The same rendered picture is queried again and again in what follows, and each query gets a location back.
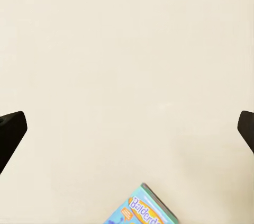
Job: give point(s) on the bed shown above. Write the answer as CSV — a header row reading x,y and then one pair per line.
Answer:
x,y
122,92

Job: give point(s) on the board game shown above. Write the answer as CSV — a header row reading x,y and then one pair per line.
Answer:
x,y
141,207

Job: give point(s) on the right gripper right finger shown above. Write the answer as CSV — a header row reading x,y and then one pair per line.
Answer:
x,y
246,127

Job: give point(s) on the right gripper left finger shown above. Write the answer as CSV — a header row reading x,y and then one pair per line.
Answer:
x,y
13,127

